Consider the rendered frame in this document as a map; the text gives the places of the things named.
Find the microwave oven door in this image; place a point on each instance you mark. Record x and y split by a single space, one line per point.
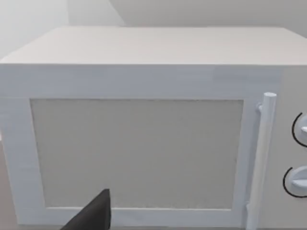
134 81

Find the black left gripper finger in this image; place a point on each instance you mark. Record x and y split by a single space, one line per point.
97 213

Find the white microwave knob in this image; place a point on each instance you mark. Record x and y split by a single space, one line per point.
297 182
301 130

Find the pale microwave oven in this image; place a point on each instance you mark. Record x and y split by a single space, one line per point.
153 48

